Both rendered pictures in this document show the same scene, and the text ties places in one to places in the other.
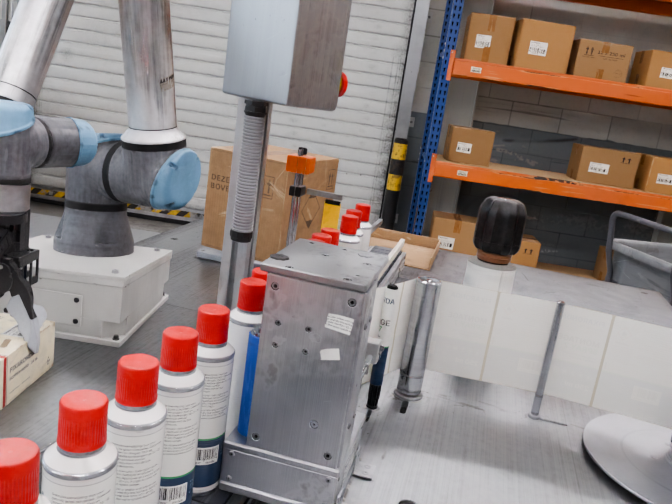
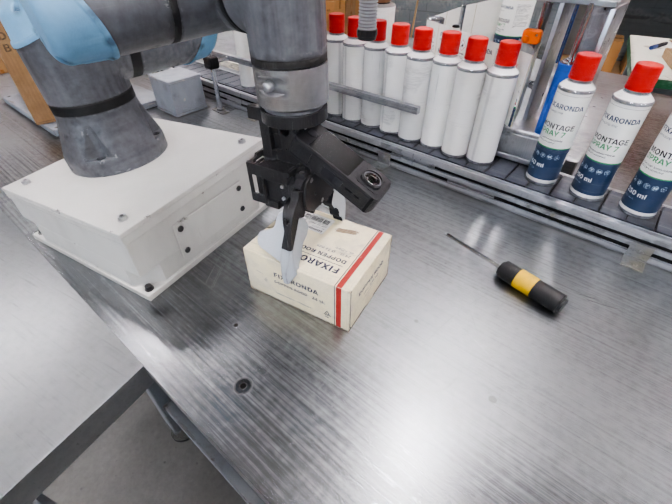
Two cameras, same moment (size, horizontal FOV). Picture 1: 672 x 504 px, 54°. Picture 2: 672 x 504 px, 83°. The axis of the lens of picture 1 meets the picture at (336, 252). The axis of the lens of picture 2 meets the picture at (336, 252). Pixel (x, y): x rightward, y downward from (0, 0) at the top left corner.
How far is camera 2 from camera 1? 107 cm
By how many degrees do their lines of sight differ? 60
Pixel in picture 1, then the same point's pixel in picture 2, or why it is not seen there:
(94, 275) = (243, 153)
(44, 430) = (420, 250)
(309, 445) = not seen: hidden behind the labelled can
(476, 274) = (385, 14)
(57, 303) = (225, 204)
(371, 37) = not seen: outside the picture
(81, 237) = (141, 139)
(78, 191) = (99, 84)
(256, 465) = not seen: hidden behind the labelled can
